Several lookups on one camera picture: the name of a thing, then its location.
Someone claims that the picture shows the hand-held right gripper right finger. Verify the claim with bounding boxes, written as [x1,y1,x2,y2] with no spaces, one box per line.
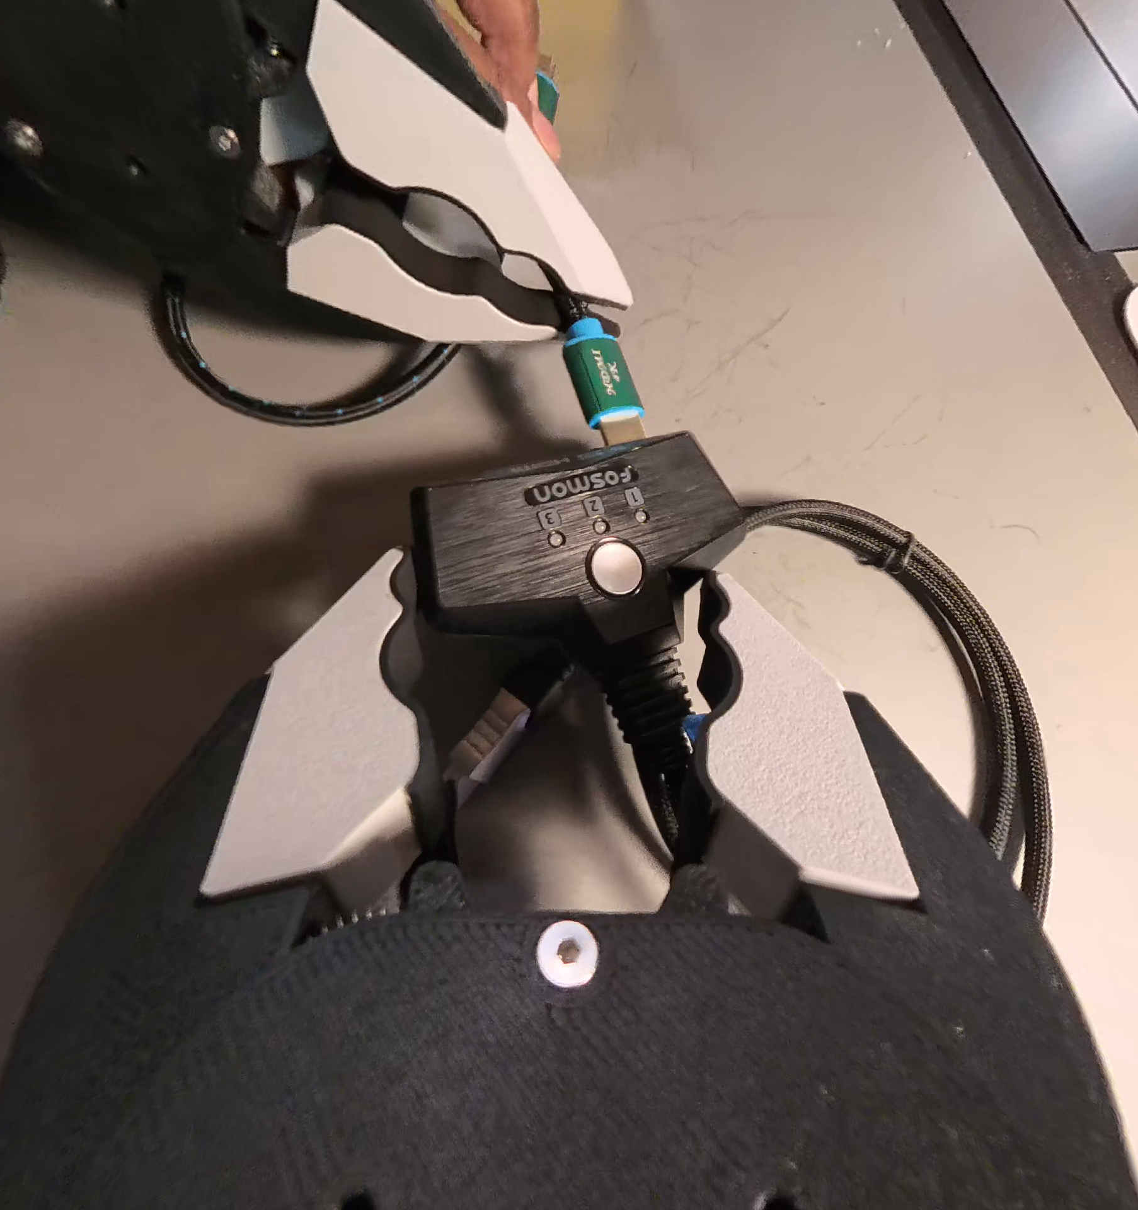
[673,567,923,923]

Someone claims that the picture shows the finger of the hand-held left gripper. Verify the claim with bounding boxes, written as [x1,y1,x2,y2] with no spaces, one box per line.
[285,224,567,345]
[304,0,635,311]

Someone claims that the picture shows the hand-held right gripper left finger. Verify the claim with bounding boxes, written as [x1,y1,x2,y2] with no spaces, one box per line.
[198,546,462,914]

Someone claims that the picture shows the black braided switch cable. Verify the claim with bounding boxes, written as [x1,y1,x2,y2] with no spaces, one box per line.
[441,499,1053,919]

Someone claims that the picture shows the black hdmi switch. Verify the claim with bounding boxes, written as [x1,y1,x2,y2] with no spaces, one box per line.
[409,431,749,663]

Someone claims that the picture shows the person's left hand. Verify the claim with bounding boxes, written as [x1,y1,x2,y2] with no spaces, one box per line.
[455,0,566,164]

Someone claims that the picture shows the dark grey desk panel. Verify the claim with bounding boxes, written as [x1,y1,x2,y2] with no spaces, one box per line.
[895,0,1138,455]

